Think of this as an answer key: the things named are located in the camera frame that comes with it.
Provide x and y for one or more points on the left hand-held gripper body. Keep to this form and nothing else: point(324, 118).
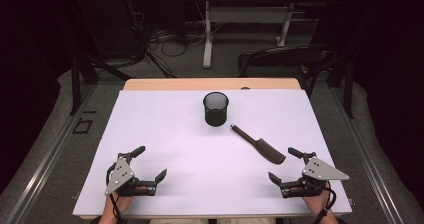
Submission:
point(121, 177)

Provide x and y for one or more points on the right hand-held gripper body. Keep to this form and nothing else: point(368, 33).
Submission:
point(320, 172)

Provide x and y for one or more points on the black comb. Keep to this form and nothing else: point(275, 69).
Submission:
point(266, 152)

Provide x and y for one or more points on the black mesh cup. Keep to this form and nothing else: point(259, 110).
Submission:
point(216, 115)

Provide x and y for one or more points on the person's left hand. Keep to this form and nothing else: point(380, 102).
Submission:
point(125, 201)

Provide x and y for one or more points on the person's right hand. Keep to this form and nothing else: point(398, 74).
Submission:
point(316, 204)

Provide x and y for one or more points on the white table mat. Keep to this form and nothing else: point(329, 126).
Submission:
point(206, 170)

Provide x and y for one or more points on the black tape strip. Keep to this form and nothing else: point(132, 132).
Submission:
point(89, 111)

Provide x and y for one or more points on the black tape square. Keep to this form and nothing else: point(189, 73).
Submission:
point(76, 126)

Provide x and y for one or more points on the black metal stand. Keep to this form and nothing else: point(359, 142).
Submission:
point(348, 90)
point(75, 84)

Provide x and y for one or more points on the black chair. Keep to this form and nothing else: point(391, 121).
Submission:
point(286, 55)

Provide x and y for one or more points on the white-framed wooden desk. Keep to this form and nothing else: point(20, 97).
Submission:
point(248, 14)

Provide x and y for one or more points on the aluminium floor rail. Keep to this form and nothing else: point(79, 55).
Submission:
point(50, 157)
point(366, 157)

